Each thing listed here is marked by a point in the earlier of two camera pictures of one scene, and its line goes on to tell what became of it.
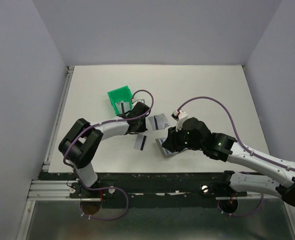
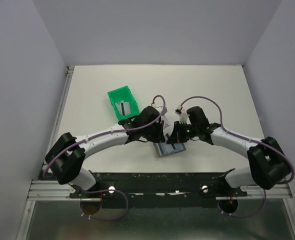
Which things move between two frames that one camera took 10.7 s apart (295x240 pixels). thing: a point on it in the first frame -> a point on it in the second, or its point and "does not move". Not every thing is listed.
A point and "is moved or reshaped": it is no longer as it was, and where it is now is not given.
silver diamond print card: x=161 y=121 does not move
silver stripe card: x=140 y=142 is moved or reshaped
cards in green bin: x=126 y=107 does not move
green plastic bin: x=123 y=93 does not move
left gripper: x=143 y=128 -> x=160 y=137
